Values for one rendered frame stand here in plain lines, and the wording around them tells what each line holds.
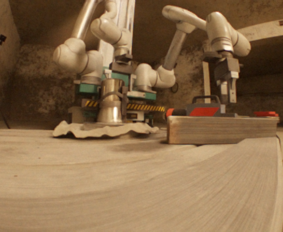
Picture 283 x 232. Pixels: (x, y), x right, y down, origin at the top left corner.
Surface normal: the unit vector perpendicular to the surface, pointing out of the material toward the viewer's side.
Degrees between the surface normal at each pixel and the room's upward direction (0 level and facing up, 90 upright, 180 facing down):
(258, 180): 0
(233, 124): 90
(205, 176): 0
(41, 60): 90
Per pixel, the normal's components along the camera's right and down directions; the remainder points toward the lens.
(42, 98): 0.56, 0.00
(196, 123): -0.14, -0.01
